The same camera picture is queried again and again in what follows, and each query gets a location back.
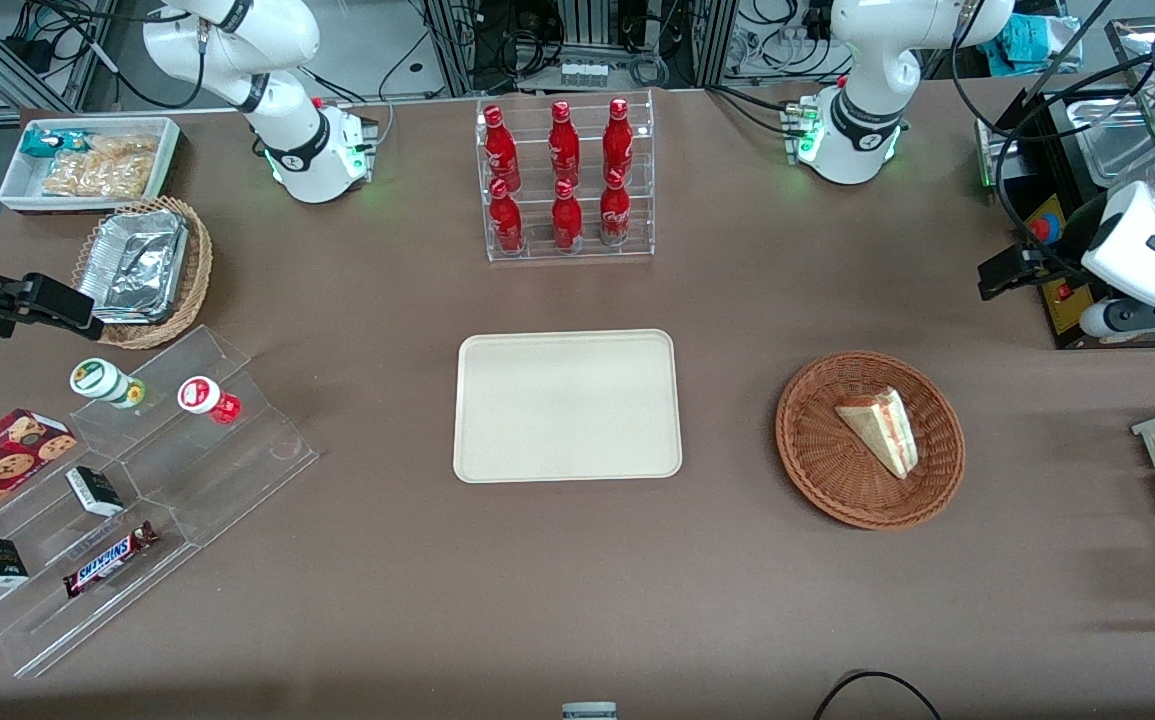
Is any clear bag of crackers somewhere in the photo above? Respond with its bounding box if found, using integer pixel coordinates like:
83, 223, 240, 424
42, 135, 160, 199

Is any teal snack bag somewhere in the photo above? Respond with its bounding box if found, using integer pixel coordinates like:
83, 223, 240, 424
20, 128, 93, 159

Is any aluminium foil tray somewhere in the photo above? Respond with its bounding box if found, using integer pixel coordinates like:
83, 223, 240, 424
77, 208, 190, 325

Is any triangle sandwich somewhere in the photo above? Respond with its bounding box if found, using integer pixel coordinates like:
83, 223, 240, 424
834, 387, 920, 481

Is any aluminium frame rack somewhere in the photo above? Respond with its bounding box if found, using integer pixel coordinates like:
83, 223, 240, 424
422, 0, 743, 93

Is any round brown wicker basket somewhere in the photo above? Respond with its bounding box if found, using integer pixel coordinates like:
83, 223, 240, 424
775, 350, 966, 530

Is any clear acrylic stepped display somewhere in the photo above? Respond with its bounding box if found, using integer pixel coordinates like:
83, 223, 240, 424
0, 324, 320, 681

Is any cream plastic tray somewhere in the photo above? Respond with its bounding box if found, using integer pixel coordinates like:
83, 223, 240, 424
453, 329, 684, 484

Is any red cola bottle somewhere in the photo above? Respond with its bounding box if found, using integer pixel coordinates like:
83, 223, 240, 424
602, 97, 635, 186
547, 100, 583, 189
489, 178, 526, 254
482, 104, 523, 193
550, 178, 585, 251
599, 168, 632, 247

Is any black cable loop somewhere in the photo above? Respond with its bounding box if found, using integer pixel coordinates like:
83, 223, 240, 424
812, 670, 943, 720

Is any clear acrylic bottle rack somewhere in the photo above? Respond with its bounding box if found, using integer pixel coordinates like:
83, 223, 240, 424
475, 90, 656, 264

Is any red lid yogurt cup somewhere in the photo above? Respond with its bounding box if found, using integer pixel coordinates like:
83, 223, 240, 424
177, 375, 242, 425

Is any stainless steel tray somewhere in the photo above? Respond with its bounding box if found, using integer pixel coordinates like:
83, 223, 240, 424
1075, 88, 1155, 189

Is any snickers chocolate bar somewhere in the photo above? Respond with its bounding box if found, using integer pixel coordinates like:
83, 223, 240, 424
62, 521, 158, 599

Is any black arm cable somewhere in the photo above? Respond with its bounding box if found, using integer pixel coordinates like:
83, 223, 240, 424
950, 0, 1155, 286

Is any white rectangular bin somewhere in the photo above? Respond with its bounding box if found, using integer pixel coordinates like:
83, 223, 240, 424
0, 116, 182, 213

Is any oval wicker basket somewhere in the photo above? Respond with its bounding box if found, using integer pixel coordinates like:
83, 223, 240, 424
71, 196, 214, 351

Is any green lid yogurt cup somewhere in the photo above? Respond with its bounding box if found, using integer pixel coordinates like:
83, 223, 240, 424
70, 358, 147, 409

